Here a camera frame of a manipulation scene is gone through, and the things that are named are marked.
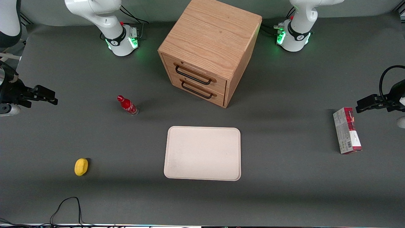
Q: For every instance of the yellow lemon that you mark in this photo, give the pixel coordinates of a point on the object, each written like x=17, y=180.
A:
x=81, y=167

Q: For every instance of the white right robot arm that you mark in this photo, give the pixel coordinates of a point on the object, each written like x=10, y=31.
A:
x=104, y=19

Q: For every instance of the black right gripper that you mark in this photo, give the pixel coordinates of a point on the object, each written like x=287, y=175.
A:
x=14, y=92

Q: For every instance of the white stand frame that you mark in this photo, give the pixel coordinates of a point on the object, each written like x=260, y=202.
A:
x=9, y=57

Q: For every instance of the beige plastic tray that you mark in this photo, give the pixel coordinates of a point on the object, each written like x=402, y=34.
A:
x=202, y=153

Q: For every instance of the aluminium frame rail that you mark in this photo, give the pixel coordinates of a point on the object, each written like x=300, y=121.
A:
x=27, y=19
x=400, y=10

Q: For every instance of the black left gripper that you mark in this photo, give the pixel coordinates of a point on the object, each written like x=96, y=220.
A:
x=389, y=101

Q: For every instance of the grey and red carton box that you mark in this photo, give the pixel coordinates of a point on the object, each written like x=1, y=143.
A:
x=346, y=133

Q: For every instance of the wooden drawer cabinet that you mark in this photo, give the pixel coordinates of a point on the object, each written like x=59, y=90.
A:
x=212, y=34

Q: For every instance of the red cola bottle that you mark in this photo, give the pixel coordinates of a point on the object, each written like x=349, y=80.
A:
x=127, y=106

